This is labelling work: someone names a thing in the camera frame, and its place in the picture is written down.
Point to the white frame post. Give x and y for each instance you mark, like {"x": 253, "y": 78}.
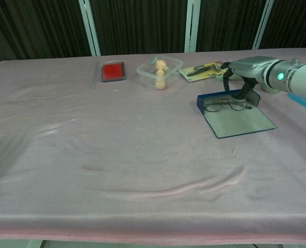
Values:
{"x": 191, "y": 25}
{"x": 262, "y": 25}
{"x": 91, "y": 25}

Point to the eyeglasses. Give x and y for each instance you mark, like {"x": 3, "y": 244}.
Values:
{"x": 212, "y": 108}

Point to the clear ink pad lid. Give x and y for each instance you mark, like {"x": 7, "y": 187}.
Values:
{"x": 93, "y": 76}

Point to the red ink pad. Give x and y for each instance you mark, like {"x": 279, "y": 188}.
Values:
{"x": 113, "y": 71}

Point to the pink tablecloth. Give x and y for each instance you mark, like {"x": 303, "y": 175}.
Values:
{"x": 116, "y": 155}

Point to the dark blue rectangular box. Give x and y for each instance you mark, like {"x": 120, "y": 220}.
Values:
{"x": 241, "y": 122}

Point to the clear plastic container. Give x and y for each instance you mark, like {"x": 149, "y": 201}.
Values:
{"x": 147, "y": 77}

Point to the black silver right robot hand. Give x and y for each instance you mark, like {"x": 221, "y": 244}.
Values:
{"x": 251, "y": 67}

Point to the razor in yellow package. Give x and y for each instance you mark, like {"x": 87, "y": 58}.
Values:
{"x": 194, "y": 76}

